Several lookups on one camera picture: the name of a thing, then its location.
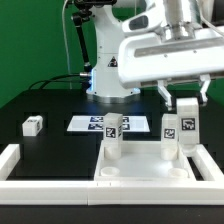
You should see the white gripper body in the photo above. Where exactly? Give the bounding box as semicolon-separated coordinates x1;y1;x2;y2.
118;0;224;88

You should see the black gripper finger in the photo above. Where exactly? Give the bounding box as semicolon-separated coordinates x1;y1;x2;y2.
199;74;211;106
157;80;175;111

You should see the white square table top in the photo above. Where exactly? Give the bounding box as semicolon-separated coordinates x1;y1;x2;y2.
94;141;196;181

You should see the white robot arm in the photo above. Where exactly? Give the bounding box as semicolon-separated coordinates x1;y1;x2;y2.
87;0;224;109

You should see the white U-shaped obstacle fence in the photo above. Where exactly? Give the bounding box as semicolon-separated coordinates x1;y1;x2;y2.
0;144;224;205

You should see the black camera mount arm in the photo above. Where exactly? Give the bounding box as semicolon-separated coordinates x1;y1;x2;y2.
70;0;114;73

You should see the white AprilTag base plate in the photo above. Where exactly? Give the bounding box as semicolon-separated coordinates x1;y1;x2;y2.
67;115;150;132

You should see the white hanging cable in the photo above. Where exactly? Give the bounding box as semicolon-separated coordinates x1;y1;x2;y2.
61;0;74;90

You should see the black cable bundle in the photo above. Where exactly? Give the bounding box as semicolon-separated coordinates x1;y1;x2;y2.
27;73;91;91

